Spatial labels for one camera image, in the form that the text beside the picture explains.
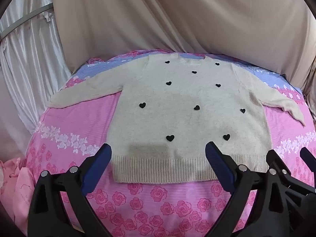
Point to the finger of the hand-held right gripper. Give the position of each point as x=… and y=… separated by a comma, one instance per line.
x=307, y=156
x=277, y=161

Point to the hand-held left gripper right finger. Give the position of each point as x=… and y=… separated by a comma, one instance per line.
x=219, y=167

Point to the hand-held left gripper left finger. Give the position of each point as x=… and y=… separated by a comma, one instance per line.
x=97, y=167

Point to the beige sweater with black hearts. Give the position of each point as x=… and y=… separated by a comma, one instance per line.
x=185, y=123

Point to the pink floral bed sheet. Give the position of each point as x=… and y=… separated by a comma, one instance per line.
x=172, y=207

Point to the pink crumpled cloth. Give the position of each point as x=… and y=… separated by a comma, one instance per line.
x=17, y=190

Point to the white satin curtain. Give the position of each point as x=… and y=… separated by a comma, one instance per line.
x=29, y=59

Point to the beige curtain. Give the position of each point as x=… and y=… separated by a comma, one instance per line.
x=172, y=17

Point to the white curtain tie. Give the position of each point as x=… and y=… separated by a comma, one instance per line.
x=47, y=16

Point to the metal curtain rod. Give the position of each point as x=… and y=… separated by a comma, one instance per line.
x=24, y=19

